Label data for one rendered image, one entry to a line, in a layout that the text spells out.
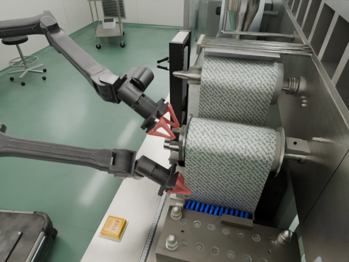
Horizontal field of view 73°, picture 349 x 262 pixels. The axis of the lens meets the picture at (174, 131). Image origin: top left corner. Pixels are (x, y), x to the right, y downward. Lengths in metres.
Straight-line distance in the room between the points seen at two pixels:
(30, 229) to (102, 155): 1.27
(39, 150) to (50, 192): 1.67
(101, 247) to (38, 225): 1.03
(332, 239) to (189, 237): 0.38
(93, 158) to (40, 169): 1.94
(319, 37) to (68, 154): 0.86
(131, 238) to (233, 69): 0.67
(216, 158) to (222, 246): 0.26
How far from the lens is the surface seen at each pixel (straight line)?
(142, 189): 1.04
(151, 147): 1.21
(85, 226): 2.09
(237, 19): 1.24
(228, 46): 0.83
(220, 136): 0.66
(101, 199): 2.19
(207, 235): 0.78
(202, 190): 0.79
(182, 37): 0.94
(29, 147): 0.75
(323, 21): 0.93
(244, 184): 0.74
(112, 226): 0.94
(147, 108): 0.67
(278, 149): 0.68
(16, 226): 1.99
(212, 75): 0.81
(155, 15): 6.52
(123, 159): 0.74
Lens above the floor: 1.72
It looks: 39 degrees down
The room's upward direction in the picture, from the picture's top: straight up
